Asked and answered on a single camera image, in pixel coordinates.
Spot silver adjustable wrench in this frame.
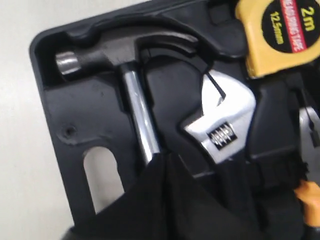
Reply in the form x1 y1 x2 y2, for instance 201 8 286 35
183 69 257 164

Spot claw hammer black grip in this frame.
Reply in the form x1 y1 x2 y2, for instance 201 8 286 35
55 30 198 164

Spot yellow tape measure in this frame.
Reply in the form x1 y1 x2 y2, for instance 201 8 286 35
235 0 320 79

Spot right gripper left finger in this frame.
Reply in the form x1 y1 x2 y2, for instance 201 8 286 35
63 153 170 240

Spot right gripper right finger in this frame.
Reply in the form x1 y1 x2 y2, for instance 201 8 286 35
165 153 305 240

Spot orange handled pliers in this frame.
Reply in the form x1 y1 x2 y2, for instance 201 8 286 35
294 106 320 240

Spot black plastic tool case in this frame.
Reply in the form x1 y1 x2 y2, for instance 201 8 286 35
29 0 320 228

